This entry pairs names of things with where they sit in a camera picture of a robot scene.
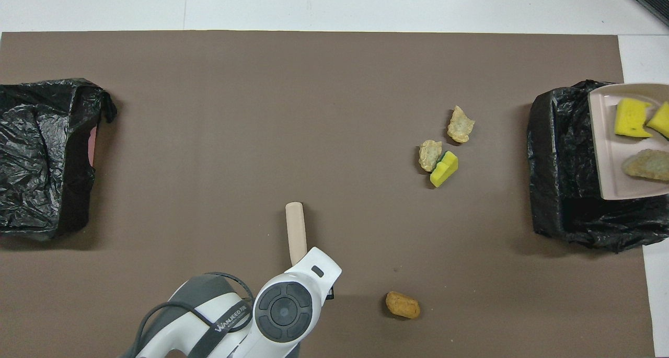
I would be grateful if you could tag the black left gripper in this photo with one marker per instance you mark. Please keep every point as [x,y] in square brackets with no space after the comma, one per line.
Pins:
[330,291]

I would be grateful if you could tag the beige hand brush black bristles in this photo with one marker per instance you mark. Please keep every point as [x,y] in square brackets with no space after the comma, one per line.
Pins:
[296,227]

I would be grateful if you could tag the yellow sponge with green side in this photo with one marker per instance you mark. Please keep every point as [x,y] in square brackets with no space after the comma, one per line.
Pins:
[444,170]

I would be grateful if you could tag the beige crumbly foam chunk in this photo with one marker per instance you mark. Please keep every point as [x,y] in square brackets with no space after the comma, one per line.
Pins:
[429,155]
[461,124]

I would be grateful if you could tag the beige plastic dustpan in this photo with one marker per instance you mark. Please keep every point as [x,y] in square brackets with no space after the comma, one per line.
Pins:
[609,164]

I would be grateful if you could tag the beige angular foam chunk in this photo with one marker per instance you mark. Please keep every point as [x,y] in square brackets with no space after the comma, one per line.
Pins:
[648,164]

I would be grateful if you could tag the large yellow sponge piece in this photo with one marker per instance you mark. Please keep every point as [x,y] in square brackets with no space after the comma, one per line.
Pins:
[631,118]

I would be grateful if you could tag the small yellow sponge piece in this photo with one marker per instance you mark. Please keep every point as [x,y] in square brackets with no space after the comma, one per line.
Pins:
[661,120]

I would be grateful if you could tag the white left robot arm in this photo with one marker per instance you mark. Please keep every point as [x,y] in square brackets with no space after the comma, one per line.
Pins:
[282,311]

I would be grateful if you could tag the black bag lined trash bin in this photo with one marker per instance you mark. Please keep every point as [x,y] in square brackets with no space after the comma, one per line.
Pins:
[559,164]

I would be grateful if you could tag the black bag lined pink bin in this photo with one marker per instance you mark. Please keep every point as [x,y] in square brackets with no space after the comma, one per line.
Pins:
[42,154]

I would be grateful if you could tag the orange brown sponge lump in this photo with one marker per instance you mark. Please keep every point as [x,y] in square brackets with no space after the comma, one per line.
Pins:
[402,304]

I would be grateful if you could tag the brown table mat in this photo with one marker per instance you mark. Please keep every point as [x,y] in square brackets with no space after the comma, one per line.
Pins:
[261,112]

